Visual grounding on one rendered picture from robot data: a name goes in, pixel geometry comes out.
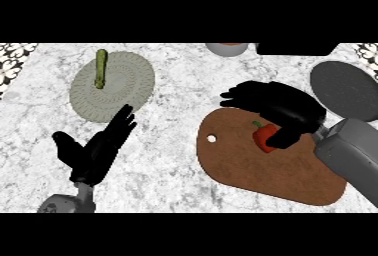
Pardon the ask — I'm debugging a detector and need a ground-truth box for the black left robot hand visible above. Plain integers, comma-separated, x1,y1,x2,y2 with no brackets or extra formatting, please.
51,104,139,187

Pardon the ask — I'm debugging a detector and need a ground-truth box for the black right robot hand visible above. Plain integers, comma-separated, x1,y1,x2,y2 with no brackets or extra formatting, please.
218,80,328,150

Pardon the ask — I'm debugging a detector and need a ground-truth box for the red bell pepper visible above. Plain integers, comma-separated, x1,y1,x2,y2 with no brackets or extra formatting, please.
251,120,280,154

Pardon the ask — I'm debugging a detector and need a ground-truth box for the dark grey round pan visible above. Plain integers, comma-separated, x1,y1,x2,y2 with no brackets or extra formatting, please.
308,60,378,123

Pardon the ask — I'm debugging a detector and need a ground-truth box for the brown wooden cutting board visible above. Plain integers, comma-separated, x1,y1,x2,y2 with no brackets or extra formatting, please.
195,108,348,207

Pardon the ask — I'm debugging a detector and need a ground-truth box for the black appliance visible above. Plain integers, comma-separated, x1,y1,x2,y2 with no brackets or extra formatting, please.
255,43,341,57

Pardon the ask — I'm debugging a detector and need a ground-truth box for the round grey-green woven placemat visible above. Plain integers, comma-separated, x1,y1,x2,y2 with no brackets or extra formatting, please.
68,50,156,123

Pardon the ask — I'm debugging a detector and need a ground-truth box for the grey round pot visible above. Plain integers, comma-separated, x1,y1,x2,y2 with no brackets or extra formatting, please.
203,43,251,58

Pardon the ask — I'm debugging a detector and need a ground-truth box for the green zucchini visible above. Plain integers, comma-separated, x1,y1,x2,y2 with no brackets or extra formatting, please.
93,48,109,90

